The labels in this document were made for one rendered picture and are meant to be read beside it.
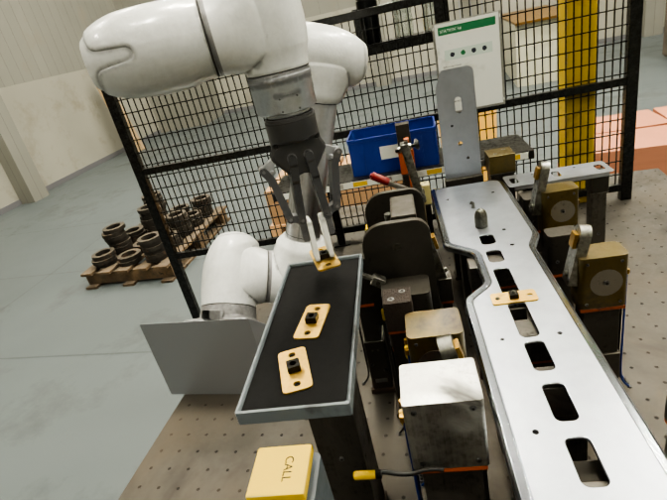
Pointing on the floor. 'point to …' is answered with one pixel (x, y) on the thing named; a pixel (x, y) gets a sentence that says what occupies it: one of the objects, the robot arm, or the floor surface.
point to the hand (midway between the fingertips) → (319, 236)
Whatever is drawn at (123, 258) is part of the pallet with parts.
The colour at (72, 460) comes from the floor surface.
